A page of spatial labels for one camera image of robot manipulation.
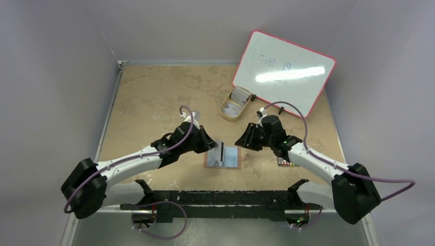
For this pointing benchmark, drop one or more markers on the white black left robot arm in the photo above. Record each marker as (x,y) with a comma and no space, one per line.
(93,185)

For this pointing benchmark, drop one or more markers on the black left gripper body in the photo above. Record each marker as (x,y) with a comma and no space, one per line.
(194,146)

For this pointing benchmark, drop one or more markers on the VIP card lying in tray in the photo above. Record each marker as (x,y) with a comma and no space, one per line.
(232,110)

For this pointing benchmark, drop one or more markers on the marker pen pack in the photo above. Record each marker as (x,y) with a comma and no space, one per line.
(284,163)

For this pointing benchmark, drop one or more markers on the aluminium table frame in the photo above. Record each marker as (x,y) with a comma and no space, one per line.
(178,109)

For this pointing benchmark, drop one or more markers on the pink framed whiteboard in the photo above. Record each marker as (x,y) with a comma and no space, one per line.
(275,69)

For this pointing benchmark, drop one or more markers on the stack of credit cards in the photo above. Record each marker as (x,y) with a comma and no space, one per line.
(240,95)

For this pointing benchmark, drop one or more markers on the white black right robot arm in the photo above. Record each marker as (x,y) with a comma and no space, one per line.
(347,189)

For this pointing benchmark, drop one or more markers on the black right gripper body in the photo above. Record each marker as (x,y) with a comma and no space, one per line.
(251,137)

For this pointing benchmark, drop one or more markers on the white VIP credit card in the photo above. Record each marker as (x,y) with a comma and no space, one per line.
(210,159)

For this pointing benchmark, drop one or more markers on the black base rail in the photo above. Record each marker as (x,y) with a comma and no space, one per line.
(170,204)

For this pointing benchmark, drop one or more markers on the pink leather card holder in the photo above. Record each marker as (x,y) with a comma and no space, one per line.
(232,159)

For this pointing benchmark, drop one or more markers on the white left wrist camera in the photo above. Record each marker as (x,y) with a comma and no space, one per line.
(191,117)

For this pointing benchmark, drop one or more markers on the beige oval tray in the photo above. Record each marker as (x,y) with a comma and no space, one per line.
(227,100)

